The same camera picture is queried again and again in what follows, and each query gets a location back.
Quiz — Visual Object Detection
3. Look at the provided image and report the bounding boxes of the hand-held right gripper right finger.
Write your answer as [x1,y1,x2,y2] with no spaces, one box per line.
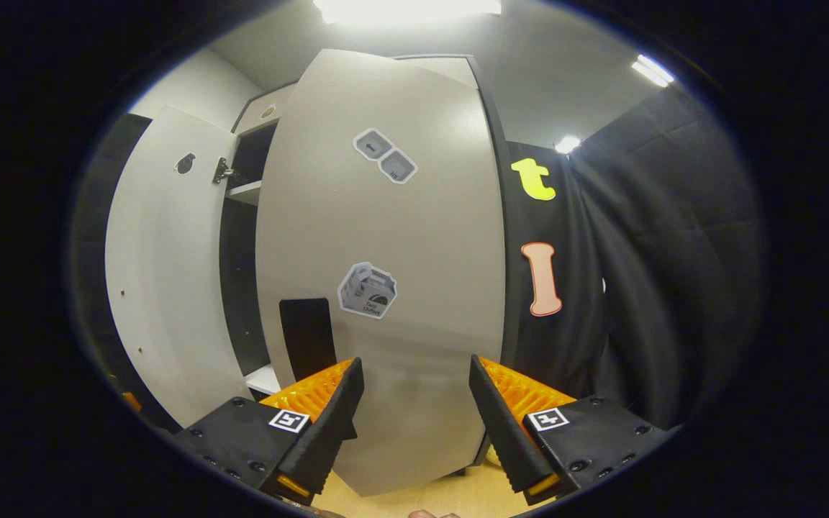
[468,354,674,506]

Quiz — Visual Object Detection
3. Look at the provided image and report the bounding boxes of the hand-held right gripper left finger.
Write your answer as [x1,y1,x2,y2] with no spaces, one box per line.
[173,358,365,506]

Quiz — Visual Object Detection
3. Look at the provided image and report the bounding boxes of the grey cabinet door heart sticker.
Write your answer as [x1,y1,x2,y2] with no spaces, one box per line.
[104,106,253,427]

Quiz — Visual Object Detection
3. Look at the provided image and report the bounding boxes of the grey and black cabinet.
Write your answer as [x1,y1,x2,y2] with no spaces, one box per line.
[219,54,512,396]

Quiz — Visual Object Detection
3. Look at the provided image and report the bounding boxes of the grey cabinet door box stickers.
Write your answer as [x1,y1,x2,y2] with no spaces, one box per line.
[255,49,507,497]

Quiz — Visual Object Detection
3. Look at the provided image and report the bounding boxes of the grey cabinet shelf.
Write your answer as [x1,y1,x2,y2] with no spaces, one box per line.
[226,180,263,206]

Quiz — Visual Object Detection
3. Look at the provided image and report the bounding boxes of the black backdrop cloth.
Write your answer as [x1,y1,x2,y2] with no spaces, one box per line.
[73,68,764,432]

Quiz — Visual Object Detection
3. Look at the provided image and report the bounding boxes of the twin tube ceiling light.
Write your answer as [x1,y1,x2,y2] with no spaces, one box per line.
[630,54,676,88]

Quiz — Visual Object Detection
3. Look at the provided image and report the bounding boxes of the large ceiling light panel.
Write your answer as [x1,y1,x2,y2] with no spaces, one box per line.
[314,0,502,24]

